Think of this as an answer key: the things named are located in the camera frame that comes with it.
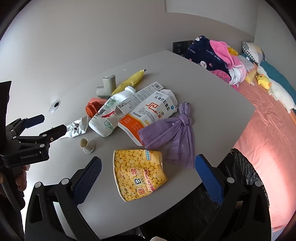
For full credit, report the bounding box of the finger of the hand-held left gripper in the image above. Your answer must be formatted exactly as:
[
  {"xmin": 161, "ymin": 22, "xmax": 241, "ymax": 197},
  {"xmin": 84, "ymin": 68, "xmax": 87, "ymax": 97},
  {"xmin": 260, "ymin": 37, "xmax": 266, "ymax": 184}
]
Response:
[
  {"xmin": 17, "ymin": 124, "xmax": 67, "ymax": 148},
  {"xmin": 6, "ymin": 114, "xmax": 45, "ymax": 138}
]

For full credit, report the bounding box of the bin with black bag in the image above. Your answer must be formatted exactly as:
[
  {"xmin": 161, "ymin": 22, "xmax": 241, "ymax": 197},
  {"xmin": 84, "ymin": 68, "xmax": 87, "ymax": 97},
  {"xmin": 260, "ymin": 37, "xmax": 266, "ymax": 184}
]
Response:
[{"xmin": 139, "ymin": 148, "xmax": 270, "ymax": 241}]

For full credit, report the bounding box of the yellow duck plush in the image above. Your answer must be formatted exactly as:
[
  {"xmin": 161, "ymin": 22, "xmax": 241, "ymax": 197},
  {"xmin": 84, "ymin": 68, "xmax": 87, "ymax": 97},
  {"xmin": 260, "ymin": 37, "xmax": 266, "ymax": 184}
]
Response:
[{"xmin": 255, "ymin": 74, "xmax": 272, "ymax": 90}]

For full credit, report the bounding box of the teal blanket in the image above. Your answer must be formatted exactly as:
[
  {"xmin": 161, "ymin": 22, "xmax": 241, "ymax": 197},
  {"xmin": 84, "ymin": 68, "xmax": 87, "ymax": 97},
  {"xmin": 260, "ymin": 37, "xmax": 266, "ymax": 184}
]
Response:
[{"xmin": 260, "ymin": 61, "xmax": 296, "ymax": 98}]

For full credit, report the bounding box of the purple plastic bag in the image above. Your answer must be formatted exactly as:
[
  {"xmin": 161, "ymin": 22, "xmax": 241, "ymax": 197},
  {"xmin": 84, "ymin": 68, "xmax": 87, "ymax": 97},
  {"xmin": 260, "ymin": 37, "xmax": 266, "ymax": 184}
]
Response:
[{"xmin": 137, "ymin": 102, "xmax": 195, "ymax": 169}]

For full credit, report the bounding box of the person's left hand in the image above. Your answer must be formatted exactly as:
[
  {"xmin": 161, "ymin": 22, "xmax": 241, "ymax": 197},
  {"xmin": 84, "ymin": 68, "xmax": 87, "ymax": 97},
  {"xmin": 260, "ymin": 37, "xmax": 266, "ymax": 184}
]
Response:
[{"xmin": 13, "ymin": 164, "xmax": 29, "ymax": 192}]

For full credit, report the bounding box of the yellow snack wrapper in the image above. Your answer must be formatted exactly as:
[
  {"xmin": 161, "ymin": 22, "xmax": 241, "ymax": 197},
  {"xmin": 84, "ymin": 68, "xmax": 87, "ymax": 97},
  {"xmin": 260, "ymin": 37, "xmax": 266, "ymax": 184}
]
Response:
[{"xmin": 111, "ymin": 69, "xmax": 148, "ymax": 96}]

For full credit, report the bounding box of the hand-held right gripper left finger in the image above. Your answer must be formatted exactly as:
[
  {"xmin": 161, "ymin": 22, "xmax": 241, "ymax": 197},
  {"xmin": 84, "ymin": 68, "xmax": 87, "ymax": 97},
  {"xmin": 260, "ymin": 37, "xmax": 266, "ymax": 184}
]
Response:
[{"xmin": 24, "ymin": 156, "xmax": 102, "ymax": 241}]

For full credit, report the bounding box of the beige threaded cap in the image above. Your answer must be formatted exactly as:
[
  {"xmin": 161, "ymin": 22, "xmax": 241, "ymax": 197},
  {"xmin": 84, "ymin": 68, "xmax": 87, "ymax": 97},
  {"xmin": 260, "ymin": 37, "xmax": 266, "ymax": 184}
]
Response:
[{"xmin": 79, "ymin": 138, "xmax": 95, "ymax": 154}]

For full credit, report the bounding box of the white plastic bottle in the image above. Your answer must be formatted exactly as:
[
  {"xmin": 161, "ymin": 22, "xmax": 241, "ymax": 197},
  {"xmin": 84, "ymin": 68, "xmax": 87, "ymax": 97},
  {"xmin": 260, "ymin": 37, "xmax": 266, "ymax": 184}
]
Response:
[{"xmin": 88, "ymin": 86, "xmax": 136, "ymax": 138}]

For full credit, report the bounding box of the long white cardboard box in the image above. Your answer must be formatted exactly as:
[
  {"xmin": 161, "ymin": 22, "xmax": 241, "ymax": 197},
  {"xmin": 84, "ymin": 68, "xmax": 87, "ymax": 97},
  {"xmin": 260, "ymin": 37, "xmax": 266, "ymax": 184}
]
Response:
[{"xmin": 116, "ymin": 82, "xmax": 164, "ymax": 115}]

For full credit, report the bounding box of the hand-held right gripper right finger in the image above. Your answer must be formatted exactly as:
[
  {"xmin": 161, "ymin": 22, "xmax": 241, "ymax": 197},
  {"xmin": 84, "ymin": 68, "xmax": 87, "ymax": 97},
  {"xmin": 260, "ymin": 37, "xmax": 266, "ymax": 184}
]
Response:
[{"xmin": 195, "ymin": 154, "xmax": 271, "ymax": 241}]

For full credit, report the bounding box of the checked pillow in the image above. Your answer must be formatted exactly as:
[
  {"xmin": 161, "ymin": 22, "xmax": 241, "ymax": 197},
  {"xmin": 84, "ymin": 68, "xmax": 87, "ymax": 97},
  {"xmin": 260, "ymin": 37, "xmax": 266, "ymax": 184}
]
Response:
[{"xmin": 242, "ymin": 41, "xmax": 266, "ymax": 63}]

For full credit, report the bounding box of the navy printed blanket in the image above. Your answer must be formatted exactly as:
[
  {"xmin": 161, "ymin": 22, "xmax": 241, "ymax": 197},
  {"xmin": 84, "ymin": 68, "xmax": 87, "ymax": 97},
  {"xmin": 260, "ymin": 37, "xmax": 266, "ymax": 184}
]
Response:
[{"xmin": 183, "ymin": 35, "xmax": 232, "ymax": 77}]

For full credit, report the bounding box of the black wall socket panel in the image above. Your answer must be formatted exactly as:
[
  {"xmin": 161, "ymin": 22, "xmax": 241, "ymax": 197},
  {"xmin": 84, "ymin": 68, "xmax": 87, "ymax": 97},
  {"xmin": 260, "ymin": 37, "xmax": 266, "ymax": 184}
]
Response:
[{"xmin": 172, "ymin": 40, "xmax": 193, "ymax": 56}]

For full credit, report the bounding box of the orange ribbed cap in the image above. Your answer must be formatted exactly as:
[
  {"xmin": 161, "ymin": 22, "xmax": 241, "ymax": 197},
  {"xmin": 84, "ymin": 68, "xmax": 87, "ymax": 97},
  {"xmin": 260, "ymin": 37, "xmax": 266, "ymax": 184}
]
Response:
[{"xmin": 85, "ymin": 102, "xmax": 103, "ymax": 117}]

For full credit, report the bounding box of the silver foil wrapper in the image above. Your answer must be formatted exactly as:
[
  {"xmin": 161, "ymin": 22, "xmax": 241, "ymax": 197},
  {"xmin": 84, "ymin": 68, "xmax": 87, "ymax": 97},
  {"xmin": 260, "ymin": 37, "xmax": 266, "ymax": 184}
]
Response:
[{"xmin": 59, "ymin": 115, "xmax": 90, "ymax": 139}]

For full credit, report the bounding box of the round cable grommet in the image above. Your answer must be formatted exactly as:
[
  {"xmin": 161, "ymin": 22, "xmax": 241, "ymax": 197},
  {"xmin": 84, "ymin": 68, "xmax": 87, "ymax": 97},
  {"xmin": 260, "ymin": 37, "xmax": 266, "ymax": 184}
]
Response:
[{"xmin": 49, "ymin": 100, "xmax": 61, "ymax": 113}]

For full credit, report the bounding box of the pink bed sheet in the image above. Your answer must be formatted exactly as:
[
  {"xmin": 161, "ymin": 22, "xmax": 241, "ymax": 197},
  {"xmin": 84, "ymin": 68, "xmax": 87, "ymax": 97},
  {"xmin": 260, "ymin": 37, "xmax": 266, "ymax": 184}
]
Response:
[{"xmin": 231, "ymin": 70, "xmax": 296, "ymax": 234}]

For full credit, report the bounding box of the white goose plush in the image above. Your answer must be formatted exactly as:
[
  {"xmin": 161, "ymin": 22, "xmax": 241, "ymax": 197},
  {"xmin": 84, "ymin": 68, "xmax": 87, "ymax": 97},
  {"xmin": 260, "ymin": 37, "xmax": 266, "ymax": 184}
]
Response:
[{"xmin": 257, "ymin": 66, "xmax": 296, "ymax": 114}]

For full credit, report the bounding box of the white patterned quilt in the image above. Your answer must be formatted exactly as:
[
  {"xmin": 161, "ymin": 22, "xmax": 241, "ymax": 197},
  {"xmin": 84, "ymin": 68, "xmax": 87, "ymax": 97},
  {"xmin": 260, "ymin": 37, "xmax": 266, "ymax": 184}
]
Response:
[{"xmin": 229, "ymin": 54, "xmax": 256, "ymax": 85}]

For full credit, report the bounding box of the corn cob plush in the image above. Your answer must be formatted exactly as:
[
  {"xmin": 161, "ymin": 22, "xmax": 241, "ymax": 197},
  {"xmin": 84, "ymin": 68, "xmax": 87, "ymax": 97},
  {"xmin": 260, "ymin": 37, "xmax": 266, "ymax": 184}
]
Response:
[{"xmin": 245, "ymin": 70, "xmax": 257, "ymax": 86}]

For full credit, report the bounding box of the white and orange medicine box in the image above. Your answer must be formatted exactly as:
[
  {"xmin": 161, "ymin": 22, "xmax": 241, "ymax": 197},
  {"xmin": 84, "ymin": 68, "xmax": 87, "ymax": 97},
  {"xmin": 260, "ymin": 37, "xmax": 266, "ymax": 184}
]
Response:
[{"xmin": 117, "ymin": 89, "xmax": 178, "ymax": 146}]

